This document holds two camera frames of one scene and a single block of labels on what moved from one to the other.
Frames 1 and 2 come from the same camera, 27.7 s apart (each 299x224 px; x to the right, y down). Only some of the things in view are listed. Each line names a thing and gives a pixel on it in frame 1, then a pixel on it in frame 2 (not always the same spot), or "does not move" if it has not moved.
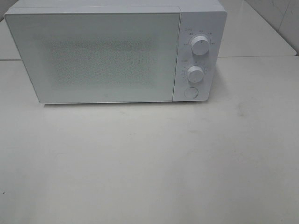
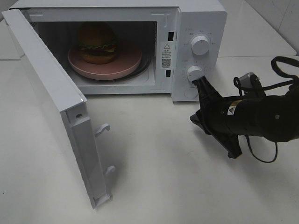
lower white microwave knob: [195, 74] does not move
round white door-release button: [190, 92] does not move
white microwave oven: [74, 58] → [66, 106]
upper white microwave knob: [200, 45] does not move
